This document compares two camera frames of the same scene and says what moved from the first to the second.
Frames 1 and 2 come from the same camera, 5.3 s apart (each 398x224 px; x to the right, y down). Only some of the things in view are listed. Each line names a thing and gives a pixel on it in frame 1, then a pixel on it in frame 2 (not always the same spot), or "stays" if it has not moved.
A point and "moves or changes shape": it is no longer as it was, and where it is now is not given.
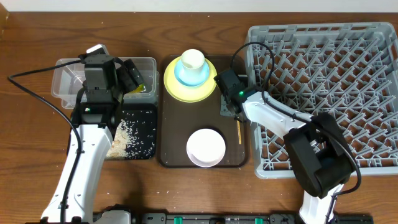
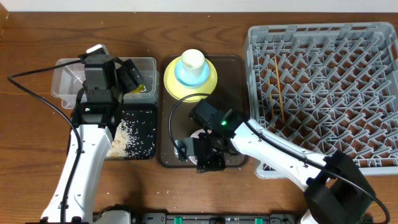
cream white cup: [191, 60] stays
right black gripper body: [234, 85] to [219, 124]
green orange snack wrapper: [140, 89] stays
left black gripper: [123, 73] stays
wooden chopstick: [239, 132] moves or changes shape
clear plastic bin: [67, 80] stays
